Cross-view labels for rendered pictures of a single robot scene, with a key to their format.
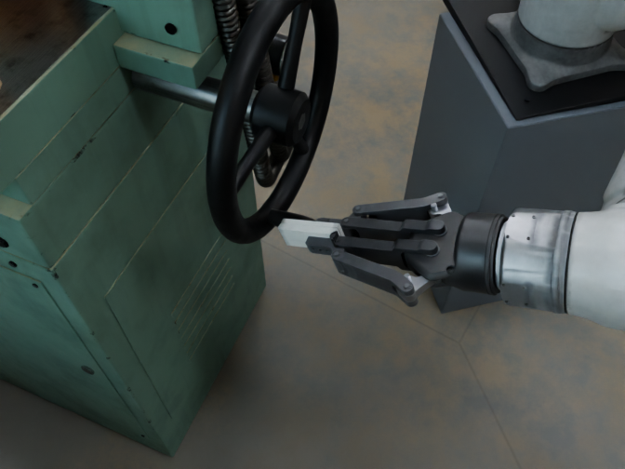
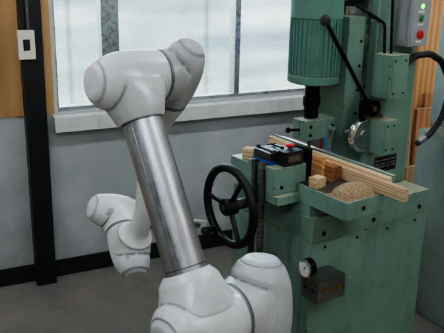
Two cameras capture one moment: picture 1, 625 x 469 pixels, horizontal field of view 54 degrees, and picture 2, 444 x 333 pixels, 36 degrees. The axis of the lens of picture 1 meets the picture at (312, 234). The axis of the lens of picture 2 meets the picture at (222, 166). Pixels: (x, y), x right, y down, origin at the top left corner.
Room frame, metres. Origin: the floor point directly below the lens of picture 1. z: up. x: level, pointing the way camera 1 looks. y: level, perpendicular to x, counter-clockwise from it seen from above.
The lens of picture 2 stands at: (1.58, -1.78, 1.61)
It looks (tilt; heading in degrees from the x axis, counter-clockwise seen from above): 17 degrees down; 122
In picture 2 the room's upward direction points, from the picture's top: 1 degrees clockwise
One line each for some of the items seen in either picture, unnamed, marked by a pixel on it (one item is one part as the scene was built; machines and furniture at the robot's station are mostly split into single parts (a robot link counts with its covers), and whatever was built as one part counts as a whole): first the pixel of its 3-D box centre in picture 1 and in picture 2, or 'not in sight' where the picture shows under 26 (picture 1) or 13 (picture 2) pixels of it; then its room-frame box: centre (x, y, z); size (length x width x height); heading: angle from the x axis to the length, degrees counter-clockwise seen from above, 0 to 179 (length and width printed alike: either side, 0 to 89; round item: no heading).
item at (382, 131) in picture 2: not in sight; (380, 135); (0.84, 0.46, 1.02); 0.09 x 0.07 x 0.12; 157
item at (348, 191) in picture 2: not in sight; (353, 187); (0.87, 0.15, 0.92); 0.14 x 0.09 x 0.04; 67
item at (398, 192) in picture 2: not in sight; (337, 170); (0.75, 0.29, 0.92); 0.60 x 0.02 x 0.04; 157
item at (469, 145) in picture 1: (507, 169); not in sight; (0.86, -0.41, 0.30); 0.30 x 0.30 x 0.60; 14
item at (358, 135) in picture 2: not in sight; (361, 135); (0.78, 0.42, 1.02); 0.12 x 0.03 x 0.12; 67
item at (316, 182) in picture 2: not in sight; (317, 181); (0.75, 0.15, 0.92); 0.04 x 0.04 x 0.03; 72
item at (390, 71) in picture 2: not in sight; (390, 75); (0.84, 0.49, 1.23); 0.09 x 0.08 x 0.15; 67
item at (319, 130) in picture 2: not in sight; (314, 129); (0.63, 0.36, 1.03); 0.14 x 0.07 x 0.09; 67
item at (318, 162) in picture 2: not in sight; (306, 162); (0.66, 0.25, 0.94); 0.16 x 0.02 x 0.08; 157
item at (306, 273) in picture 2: (279, 60); (308, 269); (0.78, 0.05, 0.65); 0.06 x 0.04 x 0.08; 157
